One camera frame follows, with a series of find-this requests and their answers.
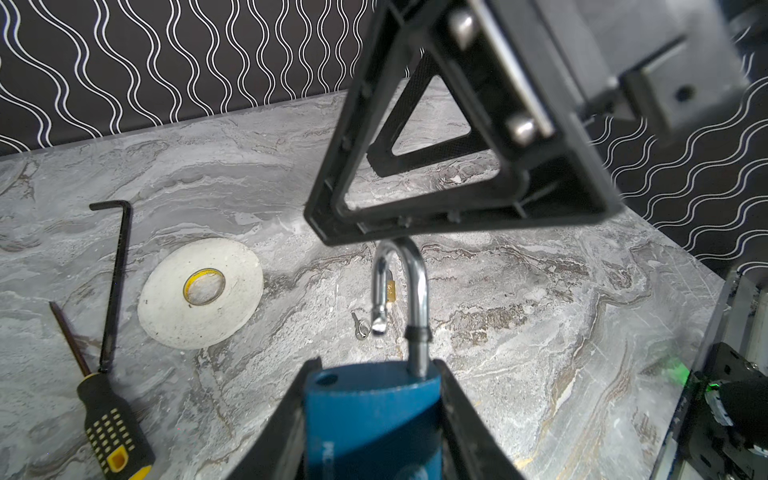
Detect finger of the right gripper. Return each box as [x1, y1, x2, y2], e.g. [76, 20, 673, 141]
[304, 1, 622, 246]
[367, 53, 489, 178]

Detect white tape roll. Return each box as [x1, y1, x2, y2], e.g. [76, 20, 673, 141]
[137, 238, 264, 350]

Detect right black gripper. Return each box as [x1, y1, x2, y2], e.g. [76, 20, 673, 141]
[535, 1, 748, 139]

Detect silver key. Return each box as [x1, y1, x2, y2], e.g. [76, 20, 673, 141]
[351, 312, 371, 340]

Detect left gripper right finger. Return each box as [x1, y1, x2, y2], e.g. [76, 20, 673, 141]
[433, 359, 524, 480]

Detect black yellow screwdriver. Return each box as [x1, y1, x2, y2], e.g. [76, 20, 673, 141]
[49, 301, 156, 480]

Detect brass padlock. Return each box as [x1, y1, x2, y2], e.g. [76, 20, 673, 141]
[386, 270, 397, 304]

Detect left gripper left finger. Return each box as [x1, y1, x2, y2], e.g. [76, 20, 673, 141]
[227, 357, 322, 480]

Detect blue padlock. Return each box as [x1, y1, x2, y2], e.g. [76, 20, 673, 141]
[303, 237, 443, 479]

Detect black hex key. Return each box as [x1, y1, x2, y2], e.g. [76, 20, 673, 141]
[89, 200, 133, 374]

